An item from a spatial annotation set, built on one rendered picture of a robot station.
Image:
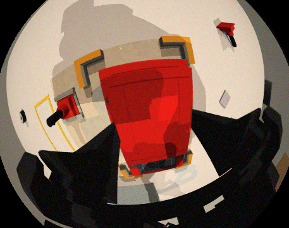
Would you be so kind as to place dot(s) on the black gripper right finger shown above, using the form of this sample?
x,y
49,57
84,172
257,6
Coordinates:
x,y
222,137

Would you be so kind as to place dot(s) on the black toy tyre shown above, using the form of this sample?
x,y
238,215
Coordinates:
x,y
22,116

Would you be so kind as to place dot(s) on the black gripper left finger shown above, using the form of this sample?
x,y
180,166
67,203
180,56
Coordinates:
x,y
95,164

